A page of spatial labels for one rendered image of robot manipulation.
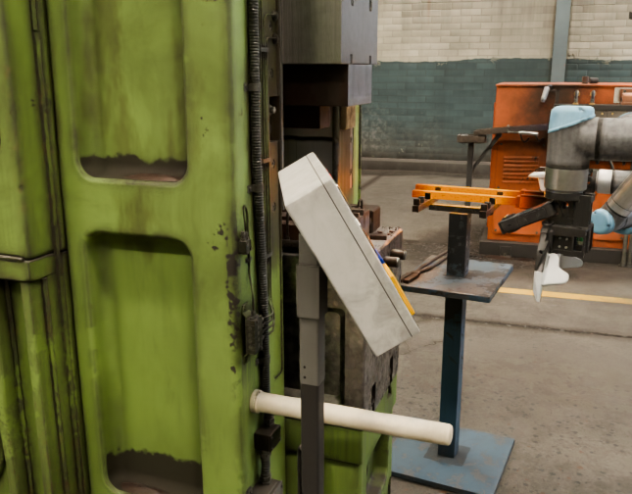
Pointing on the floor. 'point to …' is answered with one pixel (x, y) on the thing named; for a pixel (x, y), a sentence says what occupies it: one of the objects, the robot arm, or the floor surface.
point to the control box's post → (312, 391)
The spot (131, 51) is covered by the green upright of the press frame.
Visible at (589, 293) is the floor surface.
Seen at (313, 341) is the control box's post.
